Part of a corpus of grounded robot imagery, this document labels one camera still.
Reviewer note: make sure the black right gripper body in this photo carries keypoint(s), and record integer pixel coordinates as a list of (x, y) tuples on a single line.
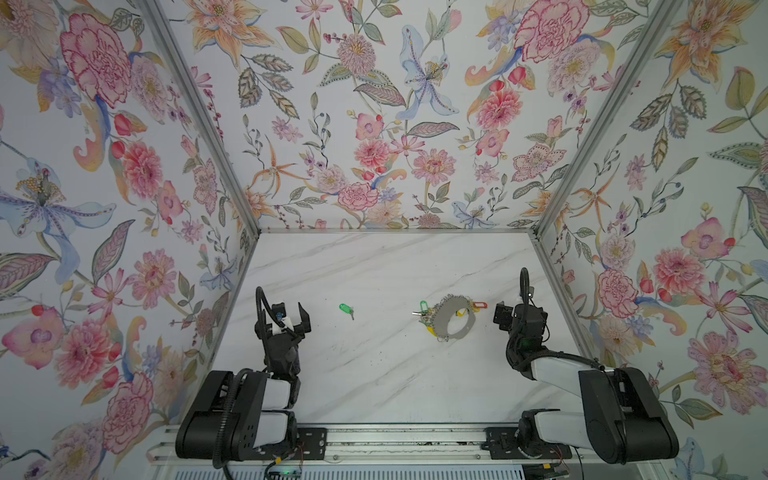
[(511, 346)]

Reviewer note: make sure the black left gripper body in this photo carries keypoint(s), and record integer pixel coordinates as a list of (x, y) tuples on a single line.
[(290, 342)]

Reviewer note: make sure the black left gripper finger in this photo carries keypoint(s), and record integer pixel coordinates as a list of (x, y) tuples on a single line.
[(262, 326), (304, 325)]

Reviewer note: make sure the silver metal keyring with keys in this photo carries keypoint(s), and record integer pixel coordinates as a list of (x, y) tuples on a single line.
[(441, 321)]

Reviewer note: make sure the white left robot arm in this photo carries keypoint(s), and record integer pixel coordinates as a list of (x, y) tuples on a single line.
[(248, 415)]

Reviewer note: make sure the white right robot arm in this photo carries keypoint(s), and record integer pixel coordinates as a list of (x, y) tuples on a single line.
[(621, 418)]

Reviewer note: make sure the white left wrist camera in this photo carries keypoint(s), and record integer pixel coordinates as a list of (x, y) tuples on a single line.
[(281, 321)]

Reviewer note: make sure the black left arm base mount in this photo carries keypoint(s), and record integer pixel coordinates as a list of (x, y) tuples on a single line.
[(304, 444)]

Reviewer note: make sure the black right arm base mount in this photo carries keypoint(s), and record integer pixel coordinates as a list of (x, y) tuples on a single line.
[(504, 443)]

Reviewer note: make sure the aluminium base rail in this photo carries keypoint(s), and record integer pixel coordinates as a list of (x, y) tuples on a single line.
[(417, 444)]

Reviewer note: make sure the aluminium corner frame post right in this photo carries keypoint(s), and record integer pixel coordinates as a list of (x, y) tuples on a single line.
[(656, 26)]

